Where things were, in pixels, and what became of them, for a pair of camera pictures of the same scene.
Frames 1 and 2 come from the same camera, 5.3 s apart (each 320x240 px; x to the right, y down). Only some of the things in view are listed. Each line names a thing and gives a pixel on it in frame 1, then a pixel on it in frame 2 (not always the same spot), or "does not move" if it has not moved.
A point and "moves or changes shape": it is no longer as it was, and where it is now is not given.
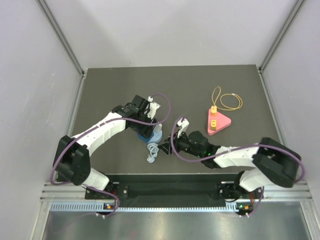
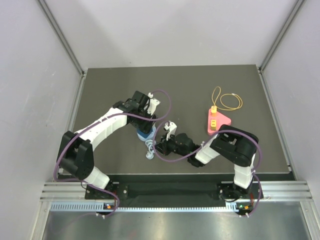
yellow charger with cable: [213, 110] does not move
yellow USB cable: [226, 108] does not move
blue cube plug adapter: [144, 139] moves or changes shape
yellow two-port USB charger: [213, 125] does not move
